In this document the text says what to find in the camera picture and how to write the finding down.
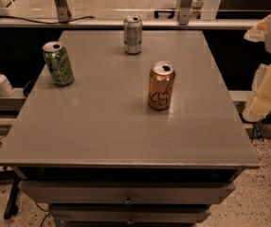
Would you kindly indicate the grey lower drawer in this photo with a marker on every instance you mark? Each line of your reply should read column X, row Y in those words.
column 138, row 213

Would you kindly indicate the green soda can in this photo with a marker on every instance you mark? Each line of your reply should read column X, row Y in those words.
column 58, row 63

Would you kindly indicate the metal frame post left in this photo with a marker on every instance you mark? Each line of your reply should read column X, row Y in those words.
column 63, row 11

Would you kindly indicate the metal frame post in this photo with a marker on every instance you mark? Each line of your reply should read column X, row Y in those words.
column 63, row 11
column 184, row 7

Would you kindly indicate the metal frame post right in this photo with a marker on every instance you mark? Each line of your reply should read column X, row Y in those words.
column 184, row 7

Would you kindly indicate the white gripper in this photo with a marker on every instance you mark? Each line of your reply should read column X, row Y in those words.
column 259, row 105

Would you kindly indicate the grey drawer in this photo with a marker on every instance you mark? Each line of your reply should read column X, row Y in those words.
column 138, row 213
column 126, row 192

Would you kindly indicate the silver 7up can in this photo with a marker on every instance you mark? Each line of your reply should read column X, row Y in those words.
column 132, row 34

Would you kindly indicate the grey upper drawer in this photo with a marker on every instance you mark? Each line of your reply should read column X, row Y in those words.
column 126, row 192

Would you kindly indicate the orange LaCroix can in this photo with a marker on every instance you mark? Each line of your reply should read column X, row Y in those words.
column 162, row 76

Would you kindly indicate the white pump bottle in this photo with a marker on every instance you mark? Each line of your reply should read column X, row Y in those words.
column 6, row 88

